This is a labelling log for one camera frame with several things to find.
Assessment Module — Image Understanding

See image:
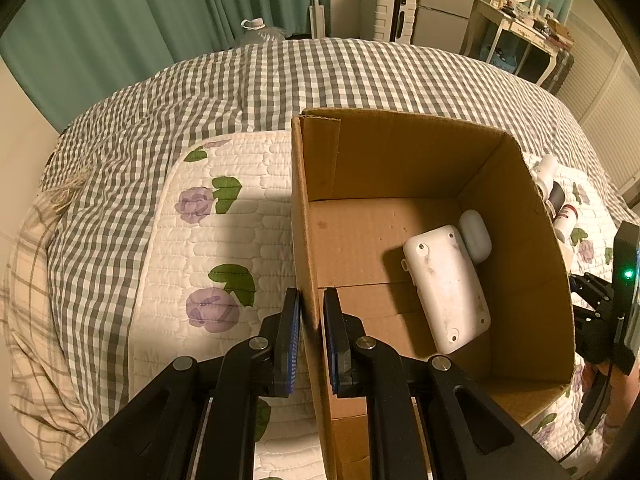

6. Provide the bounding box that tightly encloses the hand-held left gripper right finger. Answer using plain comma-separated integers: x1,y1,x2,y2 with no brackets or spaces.
322,287,571,480

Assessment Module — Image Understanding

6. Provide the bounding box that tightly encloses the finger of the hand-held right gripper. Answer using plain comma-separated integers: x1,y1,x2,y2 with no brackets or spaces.
574,305,618,363
569,271,615,306

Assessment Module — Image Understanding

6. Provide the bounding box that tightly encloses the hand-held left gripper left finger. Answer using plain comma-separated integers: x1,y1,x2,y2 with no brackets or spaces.
50,287,301,480

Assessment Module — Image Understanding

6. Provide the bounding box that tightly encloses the white bottle with red label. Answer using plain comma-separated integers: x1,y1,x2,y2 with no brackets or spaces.
552,204,579,244

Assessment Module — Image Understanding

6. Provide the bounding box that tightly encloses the black cylindrical item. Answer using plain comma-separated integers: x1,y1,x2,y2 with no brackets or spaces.
546,180,567,212

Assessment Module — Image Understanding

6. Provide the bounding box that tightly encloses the white plastic bottle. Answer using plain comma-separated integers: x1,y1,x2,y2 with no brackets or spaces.
532,154,562,196

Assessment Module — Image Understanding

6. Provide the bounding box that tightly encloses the cardboard box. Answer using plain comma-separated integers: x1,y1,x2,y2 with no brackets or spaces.
291,107,576,480

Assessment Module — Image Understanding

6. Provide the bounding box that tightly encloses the person's right hand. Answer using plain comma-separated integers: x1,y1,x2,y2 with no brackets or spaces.
582,362,640,441

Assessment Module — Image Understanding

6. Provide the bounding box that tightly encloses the floral quilted mat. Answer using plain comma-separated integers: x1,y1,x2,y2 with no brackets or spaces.
127,130,636,480

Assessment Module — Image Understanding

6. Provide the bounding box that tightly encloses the white rectangular device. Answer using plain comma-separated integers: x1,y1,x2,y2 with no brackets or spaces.
402,225,492,355

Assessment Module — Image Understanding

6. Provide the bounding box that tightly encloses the white earbuds case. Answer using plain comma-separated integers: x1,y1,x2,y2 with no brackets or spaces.
459,210,492,263

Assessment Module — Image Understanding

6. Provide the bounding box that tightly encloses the white louvred wardrobe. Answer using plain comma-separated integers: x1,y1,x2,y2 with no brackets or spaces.
555,0,640,196

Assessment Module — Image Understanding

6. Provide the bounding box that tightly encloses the dark suitcase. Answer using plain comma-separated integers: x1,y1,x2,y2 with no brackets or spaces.
542,50,576,96

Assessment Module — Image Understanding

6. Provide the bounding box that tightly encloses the blue basket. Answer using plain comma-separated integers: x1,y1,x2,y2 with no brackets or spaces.
481,41,521,68

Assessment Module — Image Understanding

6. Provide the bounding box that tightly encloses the small brown box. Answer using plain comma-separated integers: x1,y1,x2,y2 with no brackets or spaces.
547,19,576,43

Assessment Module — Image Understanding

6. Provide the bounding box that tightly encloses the beige plaid pillow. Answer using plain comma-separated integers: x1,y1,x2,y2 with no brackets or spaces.
2,195,131,441

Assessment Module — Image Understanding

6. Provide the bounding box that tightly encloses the white dressing table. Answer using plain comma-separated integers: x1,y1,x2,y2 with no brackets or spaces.
460,0,571,86

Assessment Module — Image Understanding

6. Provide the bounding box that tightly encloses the clear water jug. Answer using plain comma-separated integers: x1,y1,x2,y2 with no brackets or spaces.
235,17,288,49

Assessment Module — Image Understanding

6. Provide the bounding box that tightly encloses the silver fridge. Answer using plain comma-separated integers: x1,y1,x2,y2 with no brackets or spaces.
412,0,478,47

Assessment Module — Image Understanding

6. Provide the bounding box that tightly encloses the white suitcase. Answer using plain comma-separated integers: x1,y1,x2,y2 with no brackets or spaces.
360,0,418,43

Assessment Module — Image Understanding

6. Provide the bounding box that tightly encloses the green curtain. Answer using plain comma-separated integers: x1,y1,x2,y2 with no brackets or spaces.
0,0,331,133

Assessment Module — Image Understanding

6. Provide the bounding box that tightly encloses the black cable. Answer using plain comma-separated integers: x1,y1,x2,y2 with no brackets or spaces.
559,410,612,462

